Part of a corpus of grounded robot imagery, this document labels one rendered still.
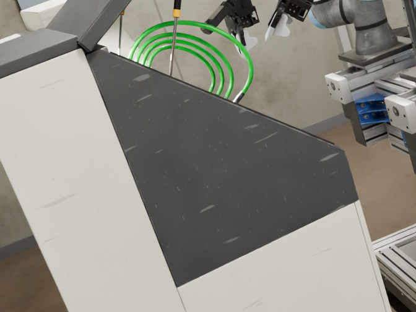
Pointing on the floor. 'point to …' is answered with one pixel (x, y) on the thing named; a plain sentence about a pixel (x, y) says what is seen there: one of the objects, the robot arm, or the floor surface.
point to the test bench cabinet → (299, 273)
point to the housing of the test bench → (77, 180)
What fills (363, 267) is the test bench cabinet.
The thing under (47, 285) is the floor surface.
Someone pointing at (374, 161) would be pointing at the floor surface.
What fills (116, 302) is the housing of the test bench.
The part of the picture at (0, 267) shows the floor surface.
